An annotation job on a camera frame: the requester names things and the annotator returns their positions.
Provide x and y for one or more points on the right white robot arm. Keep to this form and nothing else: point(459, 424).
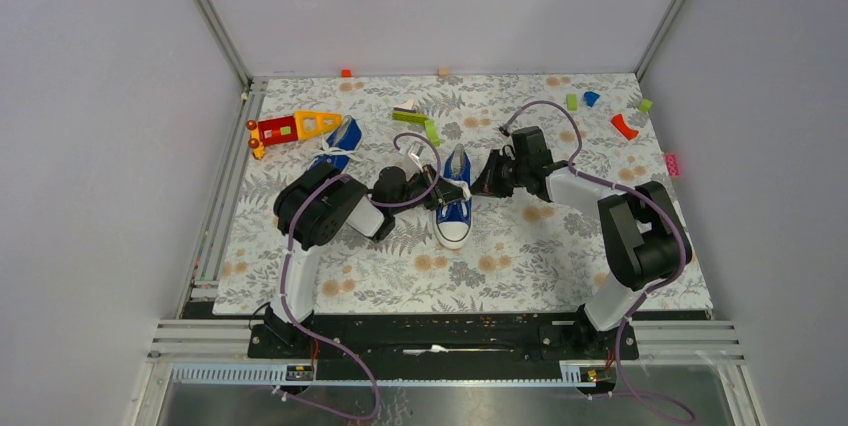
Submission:
point(643, 237)

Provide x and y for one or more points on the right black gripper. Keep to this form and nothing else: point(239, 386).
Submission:
point(487, 183)

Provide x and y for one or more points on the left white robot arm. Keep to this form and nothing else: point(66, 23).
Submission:
point(315, 207)

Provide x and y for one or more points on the green corner block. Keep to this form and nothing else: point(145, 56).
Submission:
point(645, 106)

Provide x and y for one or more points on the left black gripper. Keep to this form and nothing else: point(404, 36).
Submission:
point(438, 189)

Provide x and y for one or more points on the blue wedge block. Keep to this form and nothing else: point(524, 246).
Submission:
point(590, 98)

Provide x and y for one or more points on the green block long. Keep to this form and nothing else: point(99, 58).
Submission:
point(409, 116)

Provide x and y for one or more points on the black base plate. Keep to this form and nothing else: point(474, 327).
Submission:
point(481, 346)

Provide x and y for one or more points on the floral table mat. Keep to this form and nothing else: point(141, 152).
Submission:
point(523, 254)

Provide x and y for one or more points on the pink lego brick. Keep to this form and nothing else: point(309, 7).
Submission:
point(672, 165)

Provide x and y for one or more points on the green block short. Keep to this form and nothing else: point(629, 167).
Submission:
point(432, 132)

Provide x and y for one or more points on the red yellow toy frame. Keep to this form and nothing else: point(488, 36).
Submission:
point(300, 126)

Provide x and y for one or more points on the blue sneaker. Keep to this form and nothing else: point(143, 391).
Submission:
point(339, 148)
point(452, 223)

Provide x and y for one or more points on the red arch block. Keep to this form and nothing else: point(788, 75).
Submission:
point(619, 123)

